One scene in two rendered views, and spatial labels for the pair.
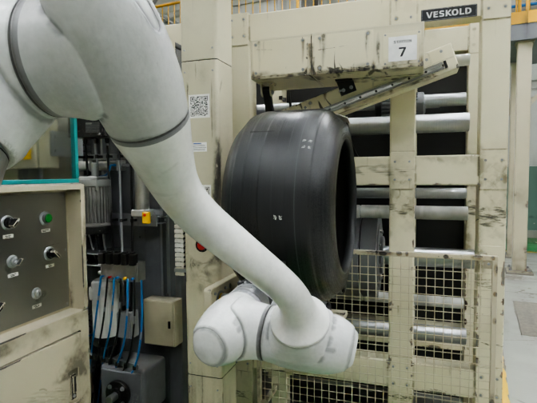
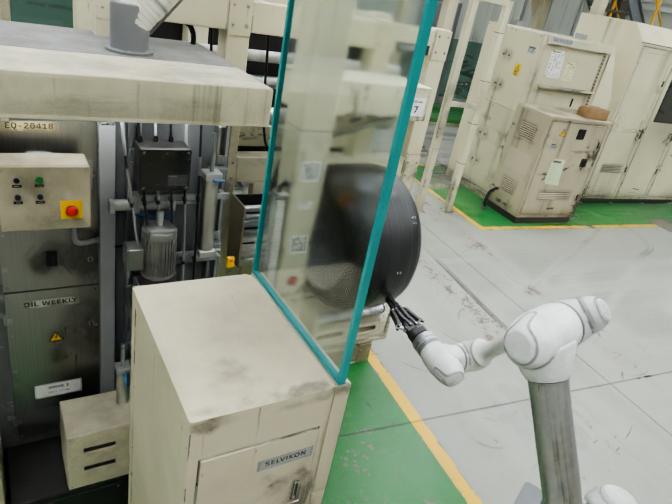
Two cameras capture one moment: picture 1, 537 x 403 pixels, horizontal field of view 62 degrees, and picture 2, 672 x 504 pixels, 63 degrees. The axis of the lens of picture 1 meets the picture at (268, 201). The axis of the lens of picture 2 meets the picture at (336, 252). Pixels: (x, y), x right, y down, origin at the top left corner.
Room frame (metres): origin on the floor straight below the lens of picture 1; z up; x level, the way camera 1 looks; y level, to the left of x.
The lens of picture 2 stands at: (0.25, 1.64, 2.13)
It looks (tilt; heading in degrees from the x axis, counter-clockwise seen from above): 26 degrees down; 306
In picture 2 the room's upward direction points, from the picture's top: 12 degrees clockwise
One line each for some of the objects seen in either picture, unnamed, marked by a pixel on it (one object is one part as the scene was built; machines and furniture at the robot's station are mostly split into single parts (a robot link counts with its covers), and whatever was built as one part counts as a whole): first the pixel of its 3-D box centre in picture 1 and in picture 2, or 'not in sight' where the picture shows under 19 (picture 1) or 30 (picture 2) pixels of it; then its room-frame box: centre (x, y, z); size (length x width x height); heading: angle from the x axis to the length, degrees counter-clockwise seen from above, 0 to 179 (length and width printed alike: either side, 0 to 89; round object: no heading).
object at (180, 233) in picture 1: (183, 204); not in sight; (1.52, 0.29, 1.19); 0.05 x 0.04 x 0.48; 161
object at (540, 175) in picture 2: not in sight; (545, 165); (2.27, -4.84, 0.62); 0.91 x 0.58 x 1.25; 65
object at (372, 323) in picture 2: not in sight; (344, 326); (1.33, 0.00, 0.83); 0.36 x 0.09 x 0.06; 71
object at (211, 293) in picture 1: (234, 289); not in sight; (1.52, 0.12, 0.90); 0.40 x 0.03 x 0.10; 161
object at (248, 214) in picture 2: not in sight; (255, 230); (1.89, 0.04, 1.05); 0.20 x 0.15 x 0.30; 71
